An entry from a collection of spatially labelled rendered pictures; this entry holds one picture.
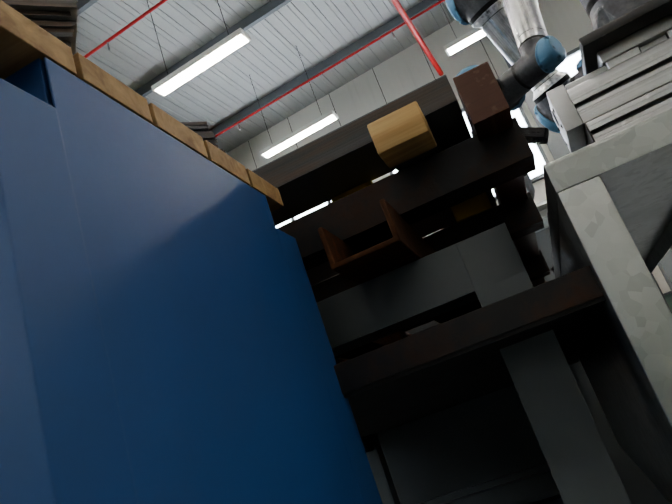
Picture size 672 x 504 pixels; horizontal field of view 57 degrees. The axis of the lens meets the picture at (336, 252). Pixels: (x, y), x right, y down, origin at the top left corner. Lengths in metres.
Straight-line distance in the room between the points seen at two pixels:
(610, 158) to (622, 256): 0.09
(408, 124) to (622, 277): 0.26
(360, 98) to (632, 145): 11.79
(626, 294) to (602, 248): 0.04
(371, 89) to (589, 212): 11.78
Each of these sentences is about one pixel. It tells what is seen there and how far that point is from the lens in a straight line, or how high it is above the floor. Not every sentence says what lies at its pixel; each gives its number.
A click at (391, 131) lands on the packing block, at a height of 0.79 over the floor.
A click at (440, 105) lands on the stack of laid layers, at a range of 0.73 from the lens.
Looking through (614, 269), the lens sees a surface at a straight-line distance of 0.59.
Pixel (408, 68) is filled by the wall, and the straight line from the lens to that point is 12.23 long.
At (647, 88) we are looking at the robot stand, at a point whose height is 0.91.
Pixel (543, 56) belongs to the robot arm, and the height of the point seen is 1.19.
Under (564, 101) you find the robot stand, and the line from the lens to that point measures 1.24.
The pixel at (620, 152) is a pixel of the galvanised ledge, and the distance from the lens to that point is 0.62.
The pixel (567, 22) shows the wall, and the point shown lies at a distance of 11.90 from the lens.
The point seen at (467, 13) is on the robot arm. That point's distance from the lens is 1.90.
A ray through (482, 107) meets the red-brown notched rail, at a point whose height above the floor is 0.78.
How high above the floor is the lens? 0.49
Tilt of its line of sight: 18 degrees up
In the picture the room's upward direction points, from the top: 19 degrees counter-clockwise
